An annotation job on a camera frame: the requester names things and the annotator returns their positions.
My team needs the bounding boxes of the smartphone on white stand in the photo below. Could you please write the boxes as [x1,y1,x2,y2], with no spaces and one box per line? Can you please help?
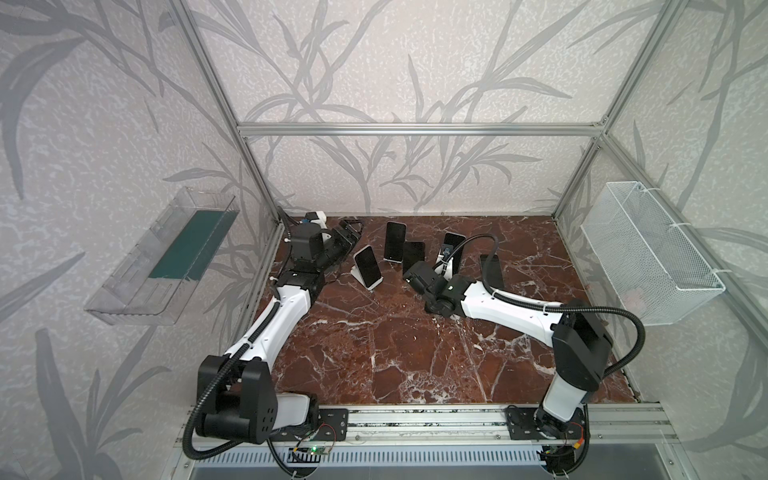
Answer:
[353,245,383,285]

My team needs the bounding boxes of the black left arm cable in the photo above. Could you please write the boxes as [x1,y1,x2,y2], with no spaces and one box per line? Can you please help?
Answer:
[181,206,301,461]

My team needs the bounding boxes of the black front smartphone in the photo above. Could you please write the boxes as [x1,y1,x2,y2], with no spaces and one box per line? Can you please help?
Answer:
[480,254,505,290]

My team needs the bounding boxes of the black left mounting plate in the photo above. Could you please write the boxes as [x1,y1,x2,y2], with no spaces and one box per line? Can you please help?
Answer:
[271,408,350,442]

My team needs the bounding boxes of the green-edged smartphone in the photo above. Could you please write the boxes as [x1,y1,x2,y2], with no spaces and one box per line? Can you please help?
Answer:
[440,232,466,279]

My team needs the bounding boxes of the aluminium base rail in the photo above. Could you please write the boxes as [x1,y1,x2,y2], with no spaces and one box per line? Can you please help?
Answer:
[173,403,679,448]

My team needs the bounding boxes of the aluminium frame enclosure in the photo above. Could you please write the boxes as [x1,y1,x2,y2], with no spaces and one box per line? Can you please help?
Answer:
[167,0,768,337]

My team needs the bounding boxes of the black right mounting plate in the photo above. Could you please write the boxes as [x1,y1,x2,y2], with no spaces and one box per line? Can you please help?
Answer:
[504,405,589,444]

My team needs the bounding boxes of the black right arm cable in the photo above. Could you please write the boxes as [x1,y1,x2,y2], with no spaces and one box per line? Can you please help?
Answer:
[440,233,646,379]

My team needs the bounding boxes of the purple-edged smartphone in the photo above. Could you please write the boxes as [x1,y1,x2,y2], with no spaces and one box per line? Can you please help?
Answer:
[384,221,407,263]

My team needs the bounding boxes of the green circuit board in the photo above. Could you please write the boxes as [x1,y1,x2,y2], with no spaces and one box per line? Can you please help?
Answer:
[291,445,333,463]

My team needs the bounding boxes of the black middle smartphone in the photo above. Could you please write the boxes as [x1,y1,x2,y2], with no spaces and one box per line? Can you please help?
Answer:
[402,241,426,274]

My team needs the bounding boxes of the clear plastic wall bin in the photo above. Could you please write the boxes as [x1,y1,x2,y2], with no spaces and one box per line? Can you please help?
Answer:
[85,187,240,326]

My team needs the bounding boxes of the white wire mesh basket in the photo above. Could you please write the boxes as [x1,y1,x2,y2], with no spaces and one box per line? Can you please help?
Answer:
[581,181,726,326]

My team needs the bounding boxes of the black mounting plate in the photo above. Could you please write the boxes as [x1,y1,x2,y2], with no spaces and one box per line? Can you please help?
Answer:
[271,408,350,442]
[504,405,589,444]

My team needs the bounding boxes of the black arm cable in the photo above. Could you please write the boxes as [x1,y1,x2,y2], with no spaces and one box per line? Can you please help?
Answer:
[440,233,646,379]
[181,206,301,461]

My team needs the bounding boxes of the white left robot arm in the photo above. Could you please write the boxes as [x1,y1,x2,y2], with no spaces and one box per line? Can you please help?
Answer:
[183,212,363,449]

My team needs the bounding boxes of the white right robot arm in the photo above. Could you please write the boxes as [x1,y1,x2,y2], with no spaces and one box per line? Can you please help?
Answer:
[404,261,612,431]

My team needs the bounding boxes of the black smartphone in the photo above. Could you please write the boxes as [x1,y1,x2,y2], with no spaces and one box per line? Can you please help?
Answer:
[402,241,426,274]
[480,254,505,290]

